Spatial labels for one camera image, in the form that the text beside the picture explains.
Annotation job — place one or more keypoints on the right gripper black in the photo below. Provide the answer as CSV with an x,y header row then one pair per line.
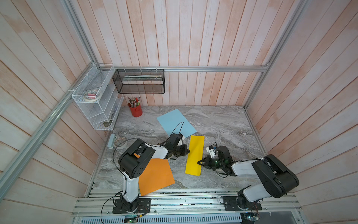
x,y
207,164

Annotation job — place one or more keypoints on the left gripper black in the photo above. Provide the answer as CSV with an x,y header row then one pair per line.
x,y
184,149

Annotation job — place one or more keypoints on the yellow paper sheet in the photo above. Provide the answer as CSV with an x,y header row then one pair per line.
x,y
196,147

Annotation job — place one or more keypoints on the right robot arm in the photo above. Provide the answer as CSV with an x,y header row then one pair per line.
x,y
276,179

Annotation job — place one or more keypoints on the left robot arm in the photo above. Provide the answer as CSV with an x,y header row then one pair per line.
x,y
135,159

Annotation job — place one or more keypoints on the light blue paper sheet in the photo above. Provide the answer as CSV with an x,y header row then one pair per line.
x,y
175,122

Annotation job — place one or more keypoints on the orange paper sheet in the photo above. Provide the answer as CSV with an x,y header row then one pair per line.
x,y
157,175

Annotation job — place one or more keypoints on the red pencil cup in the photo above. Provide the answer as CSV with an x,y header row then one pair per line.
x,y
136,110

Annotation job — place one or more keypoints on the clear tape roll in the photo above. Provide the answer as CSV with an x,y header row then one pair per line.
x,y
120,143

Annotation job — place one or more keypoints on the tape roll on shelf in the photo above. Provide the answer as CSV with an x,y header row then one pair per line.
x,y
92,95

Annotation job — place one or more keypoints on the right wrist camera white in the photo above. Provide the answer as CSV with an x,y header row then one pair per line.
x,y
212,152

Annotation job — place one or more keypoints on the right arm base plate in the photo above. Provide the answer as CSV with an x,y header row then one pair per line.
x,y
238,203

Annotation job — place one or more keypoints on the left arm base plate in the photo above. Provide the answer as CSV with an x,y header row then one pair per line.
x,y
131,205

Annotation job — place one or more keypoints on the black mesh wall basket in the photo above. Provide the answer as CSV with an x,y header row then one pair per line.
x,y
140,81

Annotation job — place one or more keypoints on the white wire shelf rack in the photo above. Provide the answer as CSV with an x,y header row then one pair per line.
x,y
102,114

